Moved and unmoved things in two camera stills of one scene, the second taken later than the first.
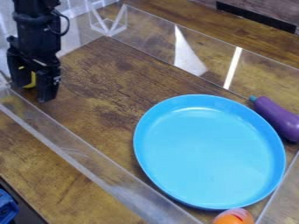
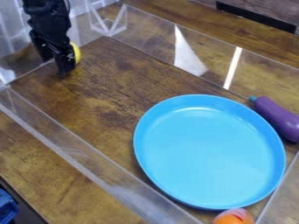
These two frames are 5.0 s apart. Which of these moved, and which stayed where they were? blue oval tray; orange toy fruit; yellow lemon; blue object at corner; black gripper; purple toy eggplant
Moved: black gripper; yellow lemon
Stayed: purple toy eggplant; blue object at corner; blue oval tray; orange toy fruit
